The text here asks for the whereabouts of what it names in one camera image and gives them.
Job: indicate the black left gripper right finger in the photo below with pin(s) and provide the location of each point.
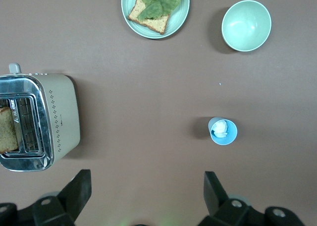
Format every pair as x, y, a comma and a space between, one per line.
215, 196

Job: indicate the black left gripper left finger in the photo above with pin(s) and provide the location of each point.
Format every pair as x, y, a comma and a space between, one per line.
76, 193

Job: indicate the blue cup with white filling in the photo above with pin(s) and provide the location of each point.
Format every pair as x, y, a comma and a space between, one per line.
231, 134

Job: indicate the white crumpled wad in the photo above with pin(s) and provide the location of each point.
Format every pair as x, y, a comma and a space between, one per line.
220, 128

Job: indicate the beige chrome toaster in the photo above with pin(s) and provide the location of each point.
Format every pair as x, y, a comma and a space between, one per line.
64, 112

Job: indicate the brown toast slice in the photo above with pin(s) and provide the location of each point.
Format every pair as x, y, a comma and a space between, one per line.
7, 131

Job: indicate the pale green bowl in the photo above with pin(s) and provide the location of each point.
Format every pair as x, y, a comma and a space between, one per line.
245, 25

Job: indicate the pale green plate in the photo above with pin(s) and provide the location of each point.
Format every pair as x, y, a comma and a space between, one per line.
178, 20

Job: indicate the brown bread slice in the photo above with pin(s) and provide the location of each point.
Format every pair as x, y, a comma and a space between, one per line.
158, 25

